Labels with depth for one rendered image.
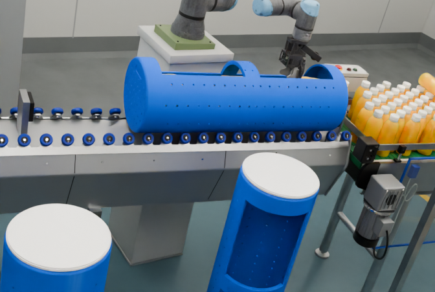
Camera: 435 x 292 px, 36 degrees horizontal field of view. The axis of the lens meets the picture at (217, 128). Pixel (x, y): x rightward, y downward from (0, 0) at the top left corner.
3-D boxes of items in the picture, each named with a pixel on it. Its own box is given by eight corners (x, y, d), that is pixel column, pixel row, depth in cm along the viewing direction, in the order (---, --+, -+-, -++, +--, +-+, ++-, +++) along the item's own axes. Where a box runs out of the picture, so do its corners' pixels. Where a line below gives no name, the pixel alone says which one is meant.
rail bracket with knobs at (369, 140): (348, 154, 285) (355, 133, 280) (362, 153, 288) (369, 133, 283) (360, 166, 277) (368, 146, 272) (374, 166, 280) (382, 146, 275)
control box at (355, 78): (318, 81, 322) (324, 63, 317) (351, 83, 331) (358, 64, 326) (328, 91, 314) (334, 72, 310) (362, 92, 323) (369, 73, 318)
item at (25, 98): (16, 126, 241) (19, 89, 234) (27, 126, 243) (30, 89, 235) (19, 140, 233) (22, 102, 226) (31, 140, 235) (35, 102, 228)
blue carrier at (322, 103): (118, 107, 265) (130, 43, 251) (304, 109, 302) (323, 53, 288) (138, 147, 243) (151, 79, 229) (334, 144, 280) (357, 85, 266)
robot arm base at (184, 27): (164, 26, 290) (168, 5, 286) (190, 25, 300) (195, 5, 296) (183, 41, 281) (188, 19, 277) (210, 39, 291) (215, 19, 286)
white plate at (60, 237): (129, 228, 186) (129, 232, 187) (47, 191, 193) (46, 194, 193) (74, 284, 162) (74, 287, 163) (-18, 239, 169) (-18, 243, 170)
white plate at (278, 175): (229, 153, 235) (228, 157, 235) (265, 199, 214) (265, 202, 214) (294, 150, 248) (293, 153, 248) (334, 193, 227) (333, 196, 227)
